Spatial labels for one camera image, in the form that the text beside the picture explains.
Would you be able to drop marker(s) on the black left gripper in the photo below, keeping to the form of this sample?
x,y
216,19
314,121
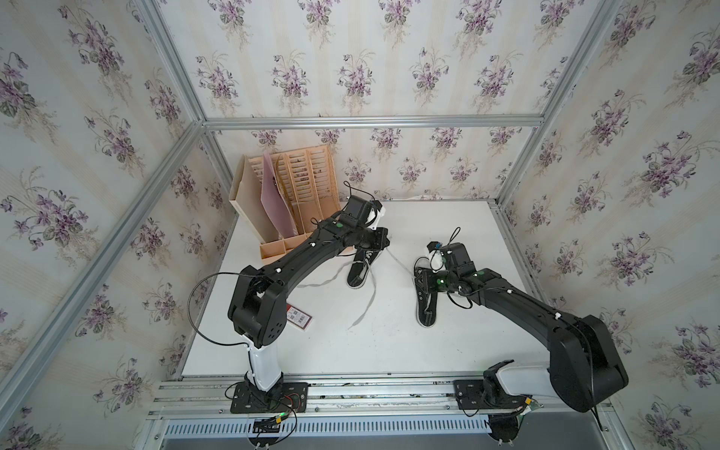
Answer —
x,y
380,234

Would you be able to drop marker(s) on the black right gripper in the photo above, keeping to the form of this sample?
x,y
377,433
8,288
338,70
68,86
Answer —
x,y
432,286

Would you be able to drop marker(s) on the black canvas sneaker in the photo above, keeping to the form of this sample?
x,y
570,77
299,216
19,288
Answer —
x,y
426,298
360,271

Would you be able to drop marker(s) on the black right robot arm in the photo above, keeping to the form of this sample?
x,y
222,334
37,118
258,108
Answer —
x,y
584,365

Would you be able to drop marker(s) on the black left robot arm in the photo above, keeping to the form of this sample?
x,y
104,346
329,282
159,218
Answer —
x,y
258,308

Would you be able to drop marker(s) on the peach plastic file organizer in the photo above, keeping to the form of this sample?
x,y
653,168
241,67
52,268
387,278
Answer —
x,y
306,180

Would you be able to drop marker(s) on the red card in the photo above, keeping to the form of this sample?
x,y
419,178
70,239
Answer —
x,y
298,317

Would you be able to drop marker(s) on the pink folder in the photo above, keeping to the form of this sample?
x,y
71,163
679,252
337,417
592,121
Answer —
x,y
274,204

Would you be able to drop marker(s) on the beige folder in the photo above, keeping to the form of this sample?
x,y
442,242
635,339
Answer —
x,y
245,198

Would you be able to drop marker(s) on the small circuit board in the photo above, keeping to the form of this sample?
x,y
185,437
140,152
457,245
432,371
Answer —
x,y
267,425

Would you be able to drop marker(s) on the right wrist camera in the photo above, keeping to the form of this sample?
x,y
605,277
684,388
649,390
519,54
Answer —
x,y
451,257

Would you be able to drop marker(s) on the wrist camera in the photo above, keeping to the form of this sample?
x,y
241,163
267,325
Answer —
x,y
359,212
451,257

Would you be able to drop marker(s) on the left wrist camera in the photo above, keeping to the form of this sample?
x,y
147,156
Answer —
x,y
359,212

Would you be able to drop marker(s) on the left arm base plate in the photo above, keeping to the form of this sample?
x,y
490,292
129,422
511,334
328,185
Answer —
x,y
289,397

